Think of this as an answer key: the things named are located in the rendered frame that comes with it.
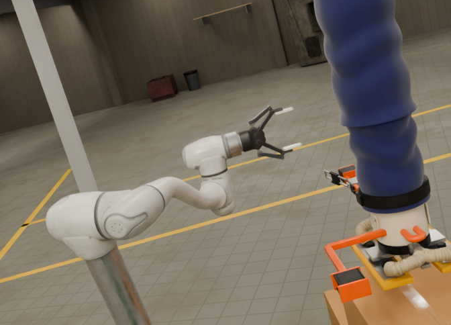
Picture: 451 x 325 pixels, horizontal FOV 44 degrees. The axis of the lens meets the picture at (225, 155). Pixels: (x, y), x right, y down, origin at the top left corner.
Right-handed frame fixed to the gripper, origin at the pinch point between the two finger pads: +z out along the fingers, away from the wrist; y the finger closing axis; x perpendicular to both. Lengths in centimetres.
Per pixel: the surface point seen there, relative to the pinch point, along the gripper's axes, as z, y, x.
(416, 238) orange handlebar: 22, 34, 42
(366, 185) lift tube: 13.1, 17.3, 31.1
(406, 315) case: 16, 63, 35
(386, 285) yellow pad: 10, 46, 43
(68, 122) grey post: -135, 3, -243
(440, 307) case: 27, 63, 36
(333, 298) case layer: 7, 103, -55
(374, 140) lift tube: 17.6, 2.8, 34.8
